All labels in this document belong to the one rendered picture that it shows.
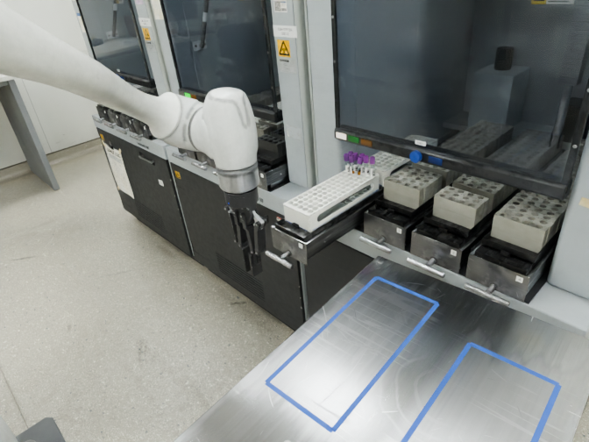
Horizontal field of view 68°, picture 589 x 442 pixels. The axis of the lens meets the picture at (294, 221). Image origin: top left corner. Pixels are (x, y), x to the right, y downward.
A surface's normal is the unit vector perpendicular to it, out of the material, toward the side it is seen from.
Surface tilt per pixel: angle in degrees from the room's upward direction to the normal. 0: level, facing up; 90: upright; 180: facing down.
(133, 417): 0
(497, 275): 90
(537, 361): 0
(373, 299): 0
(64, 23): 90
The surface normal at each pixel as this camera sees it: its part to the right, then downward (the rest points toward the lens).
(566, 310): -0.09, -0.85
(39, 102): 0.69, 0.32
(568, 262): -0.72, 0.42
